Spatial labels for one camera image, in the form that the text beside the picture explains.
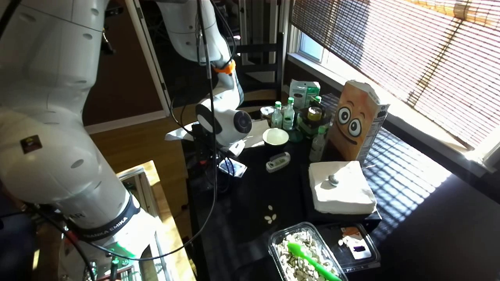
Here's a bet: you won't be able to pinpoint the window blinds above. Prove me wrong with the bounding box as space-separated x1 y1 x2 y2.
291 0 500 151

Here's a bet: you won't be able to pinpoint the small flat blue packet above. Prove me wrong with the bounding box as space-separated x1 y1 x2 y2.
218 157 249 180

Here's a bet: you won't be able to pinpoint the tall green bottle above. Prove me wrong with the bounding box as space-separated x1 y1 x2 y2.
282 96 297 132

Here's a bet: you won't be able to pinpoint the jar with gold lid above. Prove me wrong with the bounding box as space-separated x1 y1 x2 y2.
303 105 328 138

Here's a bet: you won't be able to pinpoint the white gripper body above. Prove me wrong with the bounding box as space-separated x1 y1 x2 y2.
218 136 247 160

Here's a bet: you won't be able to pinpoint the white square box with knob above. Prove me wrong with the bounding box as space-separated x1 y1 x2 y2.
308 160 378 216

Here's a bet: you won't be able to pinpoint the smiley face cereal box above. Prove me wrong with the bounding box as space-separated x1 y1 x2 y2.
328 80 391 163

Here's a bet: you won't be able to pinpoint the black tray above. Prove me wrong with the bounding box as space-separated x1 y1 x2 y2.
321 222 383 275

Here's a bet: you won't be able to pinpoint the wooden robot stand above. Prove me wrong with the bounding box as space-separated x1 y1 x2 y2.
116 160 197 281

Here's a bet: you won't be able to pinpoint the green plastic spoon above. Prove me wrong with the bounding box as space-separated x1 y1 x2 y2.
286 243 343 281

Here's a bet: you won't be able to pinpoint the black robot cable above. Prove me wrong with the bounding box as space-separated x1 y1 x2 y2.
30 0 221 281

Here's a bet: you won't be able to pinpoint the small green bottle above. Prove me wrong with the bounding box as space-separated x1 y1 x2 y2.
271 101 286 130

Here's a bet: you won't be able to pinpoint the clear plastic food container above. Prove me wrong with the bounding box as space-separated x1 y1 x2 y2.
268 221 350 281

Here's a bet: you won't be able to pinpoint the small white oblong device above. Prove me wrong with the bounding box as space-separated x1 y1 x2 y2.
264 151 293 176

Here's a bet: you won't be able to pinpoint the white round bowl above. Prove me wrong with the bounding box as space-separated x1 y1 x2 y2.
261 127 291 149

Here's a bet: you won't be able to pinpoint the scattered pale seeds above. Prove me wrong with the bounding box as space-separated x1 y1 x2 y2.
263 205 278 227

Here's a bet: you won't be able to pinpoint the white translucent bottle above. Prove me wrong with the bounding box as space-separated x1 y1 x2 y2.
310 130 330 163

